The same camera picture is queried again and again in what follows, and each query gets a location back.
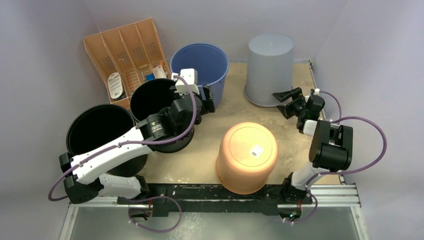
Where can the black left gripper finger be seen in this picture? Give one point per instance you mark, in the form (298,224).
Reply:
(208,102)
(174,94)

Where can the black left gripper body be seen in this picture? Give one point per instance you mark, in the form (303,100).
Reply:
(181,95)

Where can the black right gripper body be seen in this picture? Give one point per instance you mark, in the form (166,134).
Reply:
(293,104)

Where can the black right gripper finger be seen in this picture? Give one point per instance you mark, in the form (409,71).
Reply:
(285,109)
(291,94)

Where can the blue plastic bucket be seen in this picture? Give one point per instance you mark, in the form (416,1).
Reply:
(210,62)

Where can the grey plastic bucket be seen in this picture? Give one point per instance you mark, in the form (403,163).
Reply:
(269,68)

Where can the orange plastic bucket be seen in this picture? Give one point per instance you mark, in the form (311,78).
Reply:
(247,155)

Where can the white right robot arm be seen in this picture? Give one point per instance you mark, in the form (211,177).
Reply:
(331,147)

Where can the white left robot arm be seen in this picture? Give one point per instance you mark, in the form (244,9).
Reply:
(108,145)

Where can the small black plastic bucket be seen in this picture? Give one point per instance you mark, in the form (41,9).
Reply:
(149,99)

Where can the white red card packet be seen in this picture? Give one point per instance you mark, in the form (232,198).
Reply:
(159,72)

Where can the small blue box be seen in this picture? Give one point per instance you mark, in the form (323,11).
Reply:
(150,77)

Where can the white oval label tin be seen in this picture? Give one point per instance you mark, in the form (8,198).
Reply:
(115,86)

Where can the orange slotted organizer rack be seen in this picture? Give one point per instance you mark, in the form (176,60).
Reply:
(132,50)

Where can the large black plastic bucket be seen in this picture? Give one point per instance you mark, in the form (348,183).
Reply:
(100,125)

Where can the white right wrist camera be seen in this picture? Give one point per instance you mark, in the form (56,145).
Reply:
(315,92)

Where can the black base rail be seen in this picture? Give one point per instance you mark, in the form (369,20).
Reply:
(165,198)

